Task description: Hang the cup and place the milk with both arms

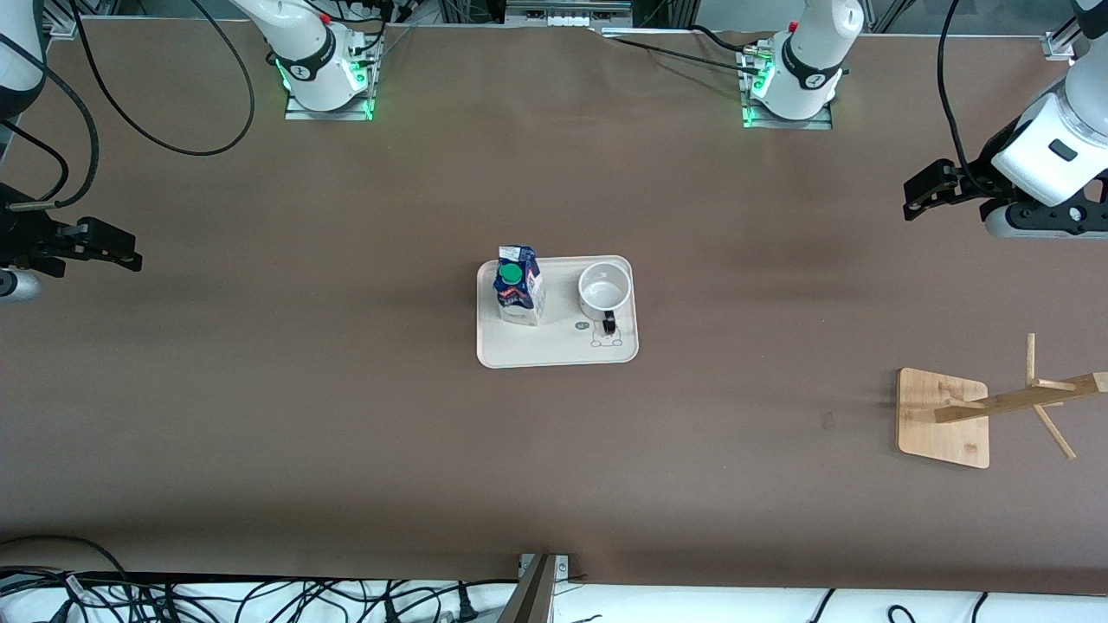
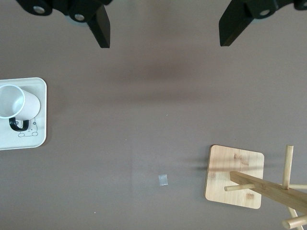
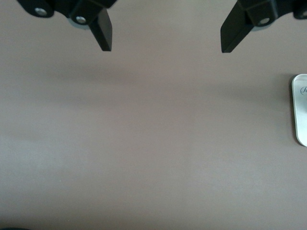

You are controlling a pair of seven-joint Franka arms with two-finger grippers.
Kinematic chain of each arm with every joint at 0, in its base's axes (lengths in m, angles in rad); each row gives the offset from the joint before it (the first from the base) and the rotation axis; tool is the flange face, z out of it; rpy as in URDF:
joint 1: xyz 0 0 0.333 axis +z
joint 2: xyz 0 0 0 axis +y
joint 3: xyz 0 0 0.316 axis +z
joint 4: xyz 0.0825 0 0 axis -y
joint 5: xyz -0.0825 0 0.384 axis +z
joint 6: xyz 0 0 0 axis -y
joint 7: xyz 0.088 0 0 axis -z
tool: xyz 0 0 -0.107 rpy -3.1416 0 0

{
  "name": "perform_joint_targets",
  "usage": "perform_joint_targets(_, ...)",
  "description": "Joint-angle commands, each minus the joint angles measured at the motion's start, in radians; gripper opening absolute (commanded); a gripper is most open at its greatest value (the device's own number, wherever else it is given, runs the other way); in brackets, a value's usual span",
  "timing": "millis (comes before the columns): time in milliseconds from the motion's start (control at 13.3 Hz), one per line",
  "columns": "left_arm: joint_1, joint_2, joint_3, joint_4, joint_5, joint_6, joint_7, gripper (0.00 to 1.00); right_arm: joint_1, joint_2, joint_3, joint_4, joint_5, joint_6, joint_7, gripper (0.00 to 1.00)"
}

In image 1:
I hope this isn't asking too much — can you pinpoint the white smiley mug black handle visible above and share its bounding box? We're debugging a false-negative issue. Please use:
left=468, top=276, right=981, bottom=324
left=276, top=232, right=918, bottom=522
left=577, top=260, right=634, bottom=338

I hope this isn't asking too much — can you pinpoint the blue milk carton green cap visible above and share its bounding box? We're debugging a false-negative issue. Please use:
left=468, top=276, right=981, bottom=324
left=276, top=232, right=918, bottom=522
left=493, top=245, right=547, bottom=328

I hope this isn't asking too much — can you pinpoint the wooden mug rack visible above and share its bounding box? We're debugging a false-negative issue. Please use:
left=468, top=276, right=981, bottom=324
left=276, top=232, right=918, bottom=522
left=897, top=333, right=1108, bottom=470

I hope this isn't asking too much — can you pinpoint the cream tray with bear print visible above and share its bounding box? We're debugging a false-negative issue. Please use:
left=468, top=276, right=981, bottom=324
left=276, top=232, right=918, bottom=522
left=476, top=254, right=640, bottom=369

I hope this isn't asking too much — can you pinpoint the grey power strip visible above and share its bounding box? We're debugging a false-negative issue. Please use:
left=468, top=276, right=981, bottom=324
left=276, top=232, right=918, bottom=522
left=505, top=0, right=635, bottom=29

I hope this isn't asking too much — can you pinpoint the black looping arm cable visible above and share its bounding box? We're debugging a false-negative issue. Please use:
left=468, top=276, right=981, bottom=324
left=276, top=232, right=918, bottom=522
left=69, top=0, right=256, bottom=157

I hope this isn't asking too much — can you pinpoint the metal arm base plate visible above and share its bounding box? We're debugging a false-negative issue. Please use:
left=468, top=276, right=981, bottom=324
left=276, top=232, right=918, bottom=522
left=284, top=39, right=376, bottom=122
left=740, top=50, right=834, bottom=131

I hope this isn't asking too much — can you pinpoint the aluminium frame profile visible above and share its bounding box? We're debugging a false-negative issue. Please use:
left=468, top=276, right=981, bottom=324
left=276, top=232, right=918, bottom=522
left=43, top=0, right=81, bottom=41
left=1043, top=16, right=1085, bottom=61

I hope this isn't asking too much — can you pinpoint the black base cable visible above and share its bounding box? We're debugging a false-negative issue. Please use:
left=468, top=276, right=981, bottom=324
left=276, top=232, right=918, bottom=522
left=602, top=26, right=758, bottom=74

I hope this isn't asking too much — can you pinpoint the aluminium profile post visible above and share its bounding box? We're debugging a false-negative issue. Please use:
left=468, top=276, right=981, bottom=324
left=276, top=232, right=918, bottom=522
left=500, top=552, right=572, bottom=623

